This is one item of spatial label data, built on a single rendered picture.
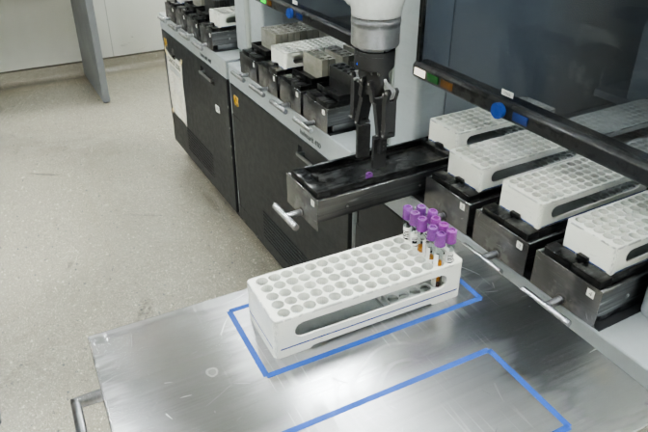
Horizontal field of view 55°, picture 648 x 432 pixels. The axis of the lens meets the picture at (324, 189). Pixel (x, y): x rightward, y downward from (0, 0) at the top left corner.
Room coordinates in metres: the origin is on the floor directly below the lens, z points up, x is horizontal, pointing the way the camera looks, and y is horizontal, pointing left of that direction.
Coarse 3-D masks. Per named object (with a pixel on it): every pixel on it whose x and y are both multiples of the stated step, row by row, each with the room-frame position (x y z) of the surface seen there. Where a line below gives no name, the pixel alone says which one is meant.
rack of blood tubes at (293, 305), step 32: (352, 256) 0.74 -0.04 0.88; (384, 256) 0.74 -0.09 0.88; (416, 256) 0.74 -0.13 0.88; (256, 288) 0.67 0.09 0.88; (288, 288) 0.67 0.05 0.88; (320, 288) 0.67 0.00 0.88; (352, 288) 0.67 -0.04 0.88; (384, 288) 0.67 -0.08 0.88; (416, 288) 0.72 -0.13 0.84; (448, 288) 0.72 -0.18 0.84; (256, 320) 0.66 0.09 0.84; (288, 320) 0.61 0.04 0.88; (320, 320) 0.67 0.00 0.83; (352, 320) 0.65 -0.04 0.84; (288, 352) 0.61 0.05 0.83
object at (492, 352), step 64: (192, 320) 0.68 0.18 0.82; (384, 320) 0.68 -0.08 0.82; (448, 320) 0.68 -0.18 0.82; (512, 320) 0.68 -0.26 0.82; (128, 384) 0.56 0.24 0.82; (192, 384) 0.56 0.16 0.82; (256, 384) 0.56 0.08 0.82; (320, 384) 0.56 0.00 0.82; (384, 384) 0.56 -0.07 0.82; (448, 384) 0.56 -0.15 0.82; (512, 384) 0.56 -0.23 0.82; (576, 384) 0.56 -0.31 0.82; (640, 384) 0.56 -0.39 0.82
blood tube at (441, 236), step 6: (438, 234) 0.72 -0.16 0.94; (444, 234) 0.72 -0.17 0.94; (438, 240) 0.72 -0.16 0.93; (444, 240) 0.72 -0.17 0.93; (438, 246) 0.72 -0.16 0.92; (444, 246) 0.72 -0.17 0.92; (438, 252) 0.72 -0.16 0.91; (438, 258) 0.72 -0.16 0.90; (438, 264) 0.72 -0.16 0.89; (432, 282) 0.72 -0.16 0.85; (438, 282) 0.72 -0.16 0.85
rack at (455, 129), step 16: (464, 112) 1.35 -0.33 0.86; (480, 112) 1.35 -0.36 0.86; (432, 128) 1.29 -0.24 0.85; (448, 128) 1.25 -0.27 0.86; (464, 128) 1.26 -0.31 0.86; (480, 128) 1.25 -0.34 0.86; (496, 128) 1.27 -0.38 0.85; (512, 128) 1.34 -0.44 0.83; (448, 144) 1.24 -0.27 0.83; (464, 144) 1.23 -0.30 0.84
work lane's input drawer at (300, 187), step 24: (408, 144) 1.28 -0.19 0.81; (432, 144) 1.27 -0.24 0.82; (312, 168) 1.16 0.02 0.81; (336, 168) 1.18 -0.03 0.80; (360, 168) 1.18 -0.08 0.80; (384, 168) 1.18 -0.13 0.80; (408, 168) 1.15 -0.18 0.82; (432, 168) 1.18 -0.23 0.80; (288, 192) 1.14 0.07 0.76; (312, 192) 1.06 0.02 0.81; (336, 192) 1.07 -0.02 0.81; (360, 192) 1.08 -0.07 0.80; (384, 192) 1.11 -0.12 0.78; (408, 192) 1.14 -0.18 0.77; (288, 216) 1.06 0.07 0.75; (312, 216) 1.05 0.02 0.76; (336, 216) 1.05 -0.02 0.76
